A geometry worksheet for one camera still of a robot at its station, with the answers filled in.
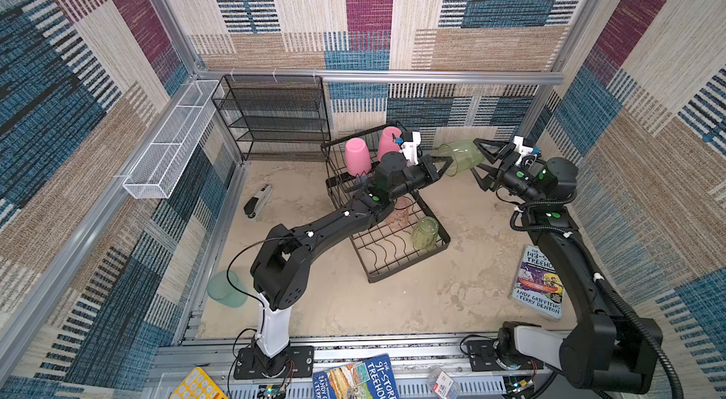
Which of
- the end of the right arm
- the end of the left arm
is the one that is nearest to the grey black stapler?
the end of the left arm

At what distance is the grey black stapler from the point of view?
1.01 metres

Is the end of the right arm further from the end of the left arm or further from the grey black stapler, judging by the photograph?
the grey black stapler
